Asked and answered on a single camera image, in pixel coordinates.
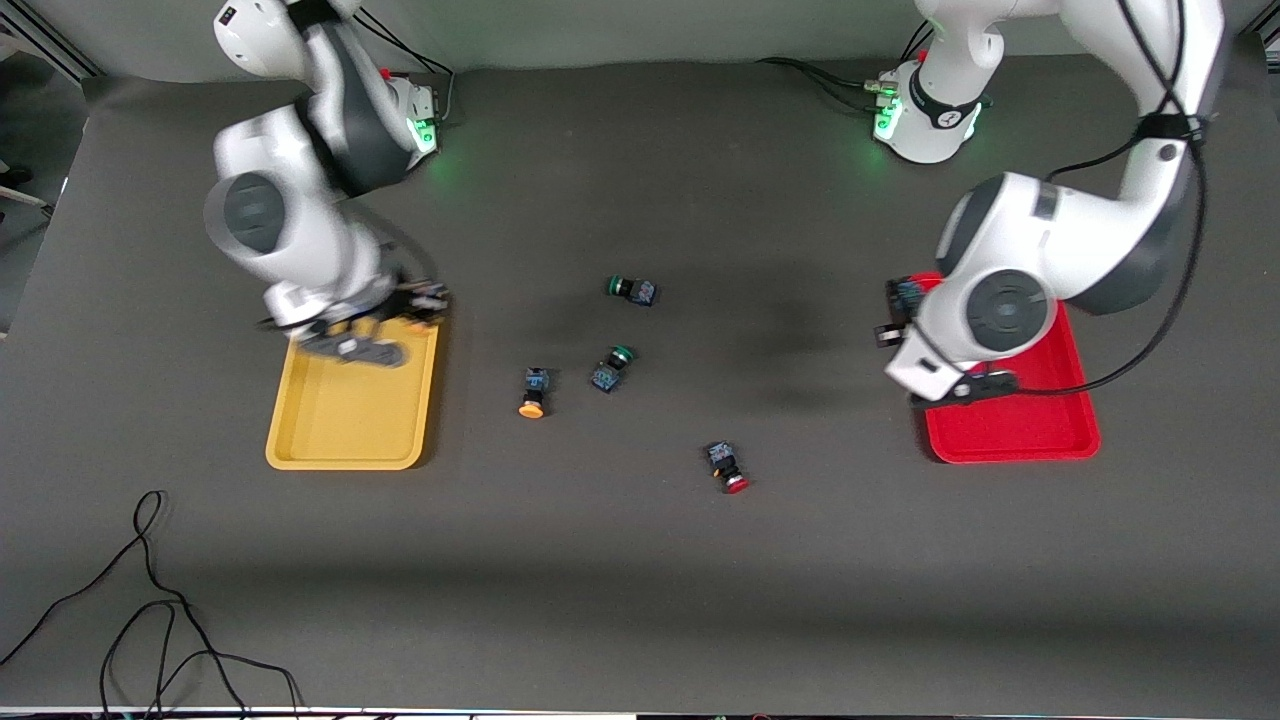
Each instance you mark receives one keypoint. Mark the yellow plastic tray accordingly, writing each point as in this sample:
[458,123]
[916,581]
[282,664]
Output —
[350,430]

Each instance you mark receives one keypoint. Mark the red push button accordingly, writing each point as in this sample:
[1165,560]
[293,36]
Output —
[727,466]
[910,294]

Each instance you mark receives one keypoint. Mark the red plastic tray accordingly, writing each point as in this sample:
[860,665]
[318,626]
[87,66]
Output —
[1010,430]

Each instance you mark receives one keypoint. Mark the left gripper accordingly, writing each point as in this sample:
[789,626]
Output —
[903,297]

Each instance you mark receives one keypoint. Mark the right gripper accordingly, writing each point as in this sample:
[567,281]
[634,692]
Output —
[408,301]

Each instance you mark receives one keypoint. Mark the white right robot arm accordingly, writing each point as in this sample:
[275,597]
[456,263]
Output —
[290,230]

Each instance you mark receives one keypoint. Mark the green push button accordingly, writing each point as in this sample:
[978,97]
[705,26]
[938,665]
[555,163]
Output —
[610,370]
[633,290]

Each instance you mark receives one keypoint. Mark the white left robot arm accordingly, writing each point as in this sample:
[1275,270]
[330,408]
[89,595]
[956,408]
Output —
[1000,310]

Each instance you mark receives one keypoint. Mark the aluminium frame rail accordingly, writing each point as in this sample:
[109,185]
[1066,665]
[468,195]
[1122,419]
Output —
[50,50]

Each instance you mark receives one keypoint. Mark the dark grey table mat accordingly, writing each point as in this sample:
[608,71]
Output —
[640,600]

